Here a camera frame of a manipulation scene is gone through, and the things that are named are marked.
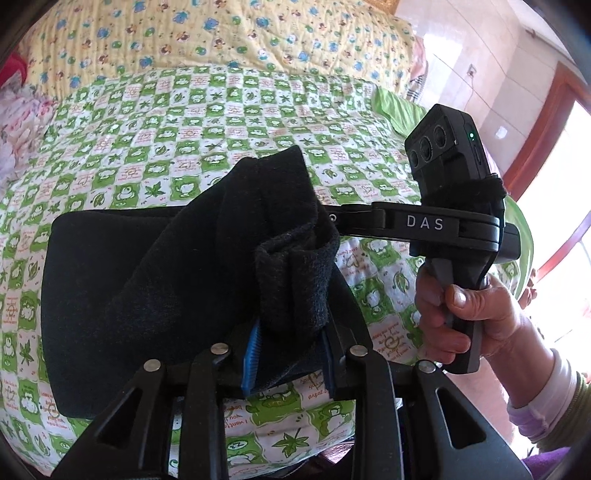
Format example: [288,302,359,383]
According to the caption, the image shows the plaid cloth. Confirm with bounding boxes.
[408,38,431,104]

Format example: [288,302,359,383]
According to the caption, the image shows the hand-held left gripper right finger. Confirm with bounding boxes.
[318,270,532,480]

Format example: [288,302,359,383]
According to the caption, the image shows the person's right hand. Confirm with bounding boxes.
[414,271,556,366]

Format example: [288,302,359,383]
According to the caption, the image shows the green checked bed sheet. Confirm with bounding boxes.
[0,62,523,480]

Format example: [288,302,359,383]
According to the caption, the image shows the yellow floral quilt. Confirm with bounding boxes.
[10,0,417,101]

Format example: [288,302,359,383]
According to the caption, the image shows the red cloth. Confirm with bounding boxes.
[0,50,29,90]

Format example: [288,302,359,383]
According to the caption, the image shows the person's purple garment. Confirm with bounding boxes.
[518,444,591,480]

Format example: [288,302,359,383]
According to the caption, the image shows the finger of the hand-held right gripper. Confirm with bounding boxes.
[329,203,387,239]

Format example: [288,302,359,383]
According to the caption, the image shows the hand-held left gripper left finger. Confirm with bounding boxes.
[51,322,265,480]

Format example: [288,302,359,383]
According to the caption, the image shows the black pants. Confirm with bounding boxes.
[41,145,343,420]

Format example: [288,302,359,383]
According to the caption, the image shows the pink floral cloth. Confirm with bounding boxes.
[0,82,63,188]

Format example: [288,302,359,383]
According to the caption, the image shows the person's right forearm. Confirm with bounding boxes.
[505,347,591,448]

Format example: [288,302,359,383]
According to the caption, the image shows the wooden window frame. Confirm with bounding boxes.
[502,61,591,289]

